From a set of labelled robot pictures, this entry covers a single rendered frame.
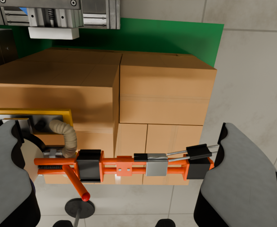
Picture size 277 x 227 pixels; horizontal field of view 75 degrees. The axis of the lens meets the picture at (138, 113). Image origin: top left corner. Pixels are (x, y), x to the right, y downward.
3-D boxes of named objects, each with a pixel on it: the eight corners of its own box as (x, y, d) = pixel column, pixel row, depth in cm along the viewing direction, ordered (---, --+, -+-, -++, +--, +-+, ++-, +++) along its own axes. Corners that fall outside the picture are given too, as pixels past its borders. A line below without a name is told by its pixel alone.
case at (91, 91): (29, 121, 123) (-12, 162, 87) (13, 60, 104) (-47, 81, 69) (118, 123, 126) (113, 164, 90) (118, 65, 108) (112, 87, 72)
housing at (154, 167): (144, 167, 64) (145, 177, 60) (145, 152, 61) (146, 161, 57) (164, 167, 64) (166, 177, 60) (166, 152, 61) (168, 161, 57)
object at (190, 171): (180, 170, 65) (183, 180, 60) (183, 153, 61) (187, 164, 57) (203, 170, 65) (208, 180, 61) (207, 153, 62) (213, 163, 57)
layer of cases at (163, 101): (61, 152, 185) (45, 183, 150) (44, 49, 140) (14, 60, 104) (177, 154, 192) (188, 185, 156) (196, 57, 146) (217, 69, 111)
